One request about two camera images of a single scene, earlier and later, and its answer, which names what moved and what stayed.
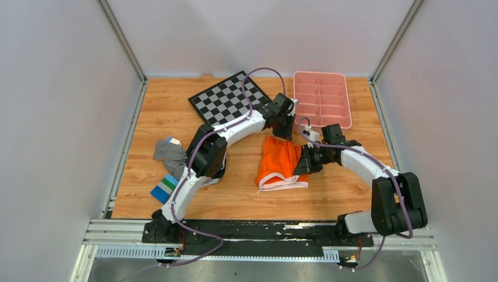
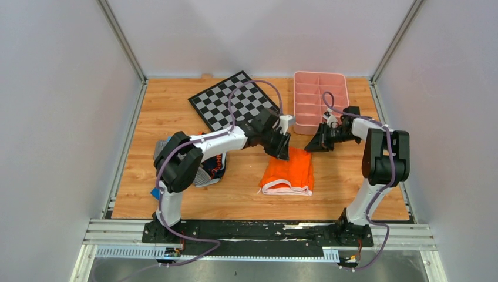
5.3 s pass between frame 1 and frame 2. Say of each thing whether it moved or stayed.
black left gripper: moved
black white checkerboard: stayed
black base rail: stayed
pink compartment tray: stayed
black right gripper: moved
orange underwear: moved
